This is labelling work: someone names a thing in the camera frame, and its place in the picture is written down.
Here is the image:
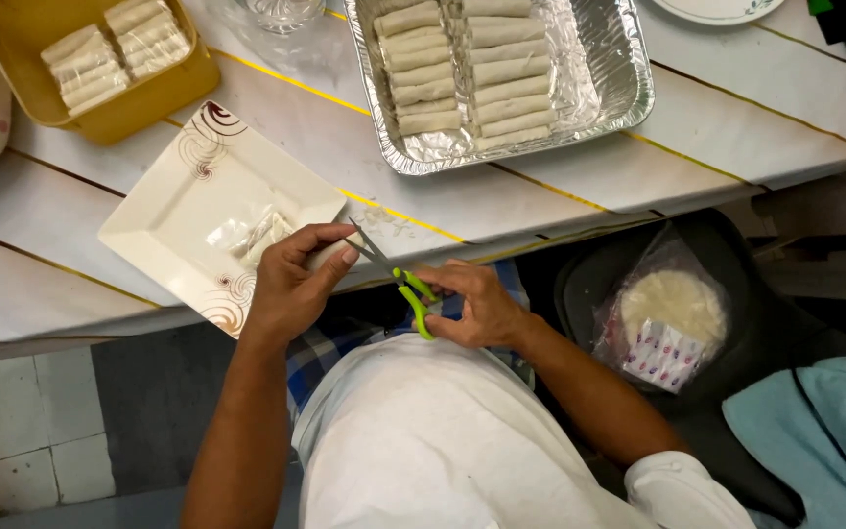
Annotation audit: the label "round white plate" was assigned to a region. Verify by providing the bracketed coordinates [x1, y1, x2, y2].
[649, 0, 789, 27]

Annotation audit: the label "single pale spring roll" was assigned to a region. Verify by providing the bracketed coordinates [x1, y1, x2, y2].
[304, 234, 367, 273]

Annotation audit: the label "yellow plastic tray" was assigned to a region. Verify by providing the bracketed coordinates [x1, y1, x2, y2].
[0, 0, 223, 146]

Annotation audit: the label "aluminium foil tray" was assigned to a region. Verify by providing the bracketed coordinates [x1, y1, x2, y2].
[343, 0, 656, 176]

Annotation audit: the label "person's left hand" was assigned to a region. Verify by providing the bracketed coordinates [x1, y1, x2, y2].
[243, 222, 362, 351]

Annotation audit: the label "person's white shirt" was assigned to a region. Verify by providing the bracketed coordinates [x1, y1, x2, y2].
[291, 333, 759, 529]

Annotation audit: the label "light blue cloth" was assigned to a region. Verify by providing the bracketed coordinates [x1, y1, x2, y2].
[721, 356, 846, 529]

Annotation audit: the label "rows of trimmed spring rolls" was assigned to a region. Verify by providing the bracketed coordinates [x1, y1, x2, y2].
[372, 0, 558, 152]

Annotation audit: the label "packs of wrapped spring rolls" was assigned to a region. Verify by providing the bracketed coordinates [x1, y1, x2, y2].
[40, 0, 192, 119]

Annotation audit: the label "white square swirl-print plate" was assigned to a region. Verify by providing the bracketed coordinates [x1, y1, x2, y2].
[97, 100, 349, 339]

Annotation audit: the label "black chair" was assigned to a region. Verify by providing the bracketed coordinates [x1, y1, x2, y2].
[554, 208, 846, 527]

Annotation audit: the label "clear glass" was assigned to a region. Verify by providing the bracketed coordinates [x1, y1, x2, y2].
[235, 0, 329, 35]

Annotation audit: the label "green handled scissors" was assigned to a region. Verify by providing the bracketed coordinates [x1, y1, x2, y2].
[344, 216, 440, 341]

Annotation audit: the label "pastry scraps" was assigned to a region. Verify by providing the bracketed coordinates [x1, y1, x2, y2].
[359, 204, 418, 240]

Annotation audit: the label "bag of round wrappers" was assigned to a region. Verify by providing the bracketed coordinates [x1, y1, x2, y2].
[590, 224, 734, 395]

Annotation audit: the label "person's right hand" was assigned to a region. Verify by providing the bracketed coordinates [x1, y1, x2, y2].
[412, 259, 536, 351]

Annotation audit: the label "clear plastic wrapper with rolls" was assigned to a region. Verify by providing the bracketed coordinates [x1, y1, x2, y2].
[206, 205, 297, 270]

